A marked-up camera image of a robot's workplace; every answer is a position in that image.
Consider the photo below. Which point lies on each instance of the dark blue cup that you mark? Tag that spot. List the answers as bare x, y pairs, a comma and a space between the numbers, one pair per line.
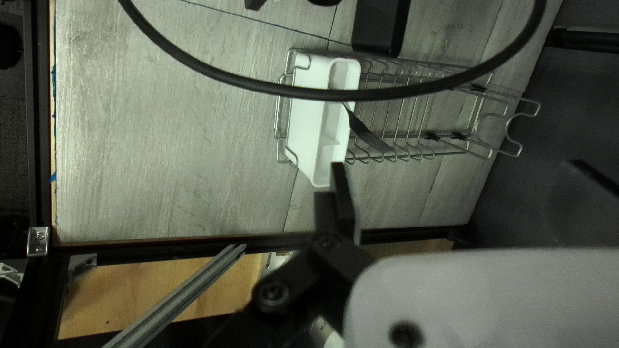
379, 24

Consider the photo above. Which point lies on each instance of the black fork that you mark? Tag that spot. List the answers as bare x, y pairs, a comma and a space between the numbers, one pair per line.
362, 130

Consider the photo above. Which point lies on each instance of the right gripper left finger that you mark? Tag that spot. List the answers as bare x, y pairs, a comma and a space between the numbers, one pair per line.
344, 203

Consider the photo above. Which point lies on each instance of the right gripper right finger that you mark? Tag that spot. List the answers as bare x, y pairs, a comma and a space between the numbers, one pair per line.
590, 208

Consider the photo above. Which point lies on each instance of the white cutlery holder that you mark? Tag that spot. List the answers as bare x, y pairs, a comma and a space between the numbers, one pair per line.
309, 125

